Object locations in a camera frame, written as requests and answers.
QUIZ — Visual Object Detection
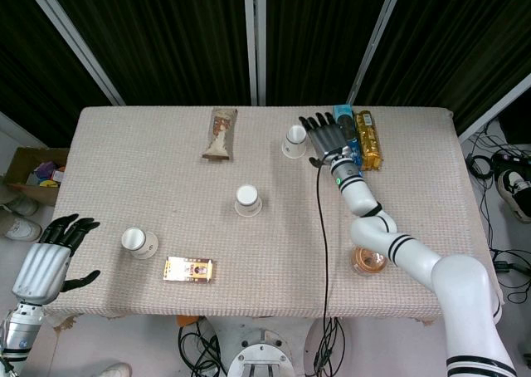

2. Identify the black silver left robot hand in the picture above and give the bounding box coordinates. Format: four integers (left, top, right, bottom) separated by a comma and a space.
11, 213, 102, 307

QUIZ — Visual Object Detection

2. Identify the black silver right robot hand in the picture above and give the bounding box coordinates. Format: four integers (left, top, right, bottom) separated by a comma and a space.
298, 111, 348, 169

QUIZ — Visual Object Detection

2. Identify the white paper cup blue logo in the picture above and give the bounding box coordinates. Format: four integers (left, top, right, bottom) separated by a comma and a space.
234, 184, 264, 218
120, 226, 159, 260
280, 124, 309, 159

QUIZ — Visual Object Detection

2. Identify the grey round robot base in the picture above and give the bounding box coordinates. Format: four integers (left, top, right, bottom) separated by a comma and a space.
226, 325, 295, 377

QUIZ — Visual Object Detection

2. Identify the blue cookie pack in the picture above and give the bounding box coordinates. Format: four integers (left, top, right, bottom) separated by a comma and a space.
333, 104, 364, 171

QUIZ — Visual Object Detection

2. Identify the gold foil biscuit pack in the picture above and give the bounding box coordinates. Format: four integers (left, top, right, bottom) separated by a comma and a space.
353, 110, 385, 171

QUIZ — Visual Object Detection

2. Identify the white shoe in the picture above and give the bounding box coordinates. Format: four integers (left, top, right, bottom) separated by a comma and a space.
0, 214, 43, 242
93, 362, 133, 377
0, 193, 39, 218

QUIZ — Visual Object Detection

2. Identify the dark green curtain panel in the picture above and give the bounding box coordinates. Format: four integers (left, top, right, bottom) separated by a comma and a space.
43, 0, 254, 106
356, 0, 531, 133
265, 0, 393, 106
0, 0, 115, 148

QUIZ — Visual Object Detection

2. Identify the brown beige snack packet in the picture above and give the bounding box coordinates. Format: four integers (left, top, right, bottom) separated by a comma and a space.
202, 107, 239, 161

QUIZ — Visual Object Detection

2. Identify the brown cardboard box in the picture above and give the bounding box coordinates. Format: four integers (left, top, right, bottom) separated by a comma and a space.
3, 146, 70, 207

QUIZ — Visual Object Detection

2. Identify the clear plastic cookie tub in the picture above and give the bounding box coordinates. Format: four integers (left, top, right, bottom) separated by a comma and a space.
350, 245, 390, 277

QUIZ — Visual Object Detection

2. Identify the yellow maroon printed box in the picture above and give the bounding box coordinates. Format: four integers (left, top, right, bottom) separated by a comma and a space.
162, 256, 217, 285

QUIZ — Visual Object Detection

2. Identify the beige woven tablecloth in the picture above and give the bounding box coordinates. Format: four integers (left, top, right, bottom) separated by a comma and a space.
41, 105, 505, 324

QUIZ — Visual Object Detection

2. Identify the orange item under table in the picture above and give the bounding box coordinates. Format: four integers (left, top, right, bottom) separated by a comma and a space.
176, 315, 208, 328

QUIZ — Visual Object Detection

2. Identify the black box on floor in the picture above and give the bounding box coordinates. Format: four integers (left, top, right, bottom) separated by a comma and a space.
497, 106, 531, 145

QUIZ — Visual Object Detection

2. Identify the black and white sneaker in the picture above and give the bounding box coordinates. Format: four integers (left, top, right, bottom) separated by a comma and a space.
496, 169, 531, 223

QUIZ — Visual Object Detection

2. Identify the white partition post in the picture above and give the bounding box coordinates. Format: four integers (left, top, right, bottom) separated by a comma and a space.
243, 0, 267, 106
457, 72, 531, 144
20, 0, 126, 106
347, 0, 408, 105

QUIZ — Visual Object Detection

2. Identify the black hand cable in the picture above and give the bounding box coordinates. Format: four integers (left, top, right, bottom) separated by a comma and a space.
309, 156, 333, 374

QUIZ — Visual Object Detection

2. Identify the black floor cable bundle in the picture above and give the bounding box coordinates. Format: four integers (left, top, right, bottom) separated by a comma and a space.
467, 119, 531, 304
178, 318, 227, 377

